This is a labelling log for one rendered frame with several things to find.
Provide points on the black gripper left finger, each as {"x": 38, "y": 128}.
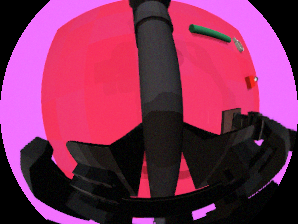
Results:
{"x": 124, "y": 157}

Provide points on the green tube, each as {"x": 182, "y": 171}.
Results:
{"x": 208, "y": 32}

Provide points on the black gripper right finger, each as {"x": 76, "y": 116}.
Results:
{"x": 204, "y": 151}

